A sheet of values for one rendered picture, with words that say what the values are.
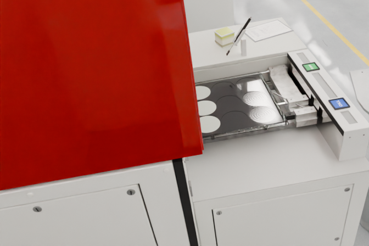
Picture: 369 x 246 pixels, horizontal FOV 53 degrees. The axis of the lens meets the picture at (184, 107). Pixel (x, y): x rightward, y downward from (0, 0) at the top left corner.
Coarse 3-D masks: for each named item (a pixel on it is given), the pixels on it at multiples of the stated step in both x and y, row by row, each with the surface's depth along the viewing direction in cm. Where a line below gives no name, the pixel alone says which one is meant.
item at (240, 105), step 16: (224, 80) 166; (240, 80) 164; (256, 80) 163; (208, 96) 158; (224, 96) 156; (240, 96) 155; (256, 96) 154; (224, 112) 148; (240, 112) 147; (256, 112) 146; (272, 112) 144; (224, 128) 140; (240, 128) 139
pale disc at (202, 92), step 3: (195, 87) 164; (198, 87) 164; (201, 87) 164; (204, 87) 163; (207, 87) 163; (198, 90) 162; (201, 90) 162; (204, 90) 162; (207, 90) 161; (198, 93) 160; (201, 93) 160; (204, 93) 160; (207, 93) 160; (198, 96) 159; (201, 96) 159; (204, 96) 158; (207, 96) 158; (198, 99) 157
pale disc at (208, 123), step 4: (204, 116) 147; (208, 116) 147; (212, 116) 147; (200, 120) 146; (204, 120) 146; (208, 120) 145; (212, 120) 145; (216, 120) 145; (200, 124) 144; (204, 124) 144; (208, 124) 143; (212, 124) 143; (216, 124) 143; (204, 128) 142; (208, 128) 141; (212, 128) 141; (216, 128) 141; (204, 132) 140; (208, 132) 140
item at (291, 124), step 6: (288, 120) 147; (282, 126) 146; (288, 126) 147; (294, 126) 147; (252, 132) 146; (258, 132) 147; (264, 132) 147; (216, 138) 146; (222, 138) 146; (228, 138) 147
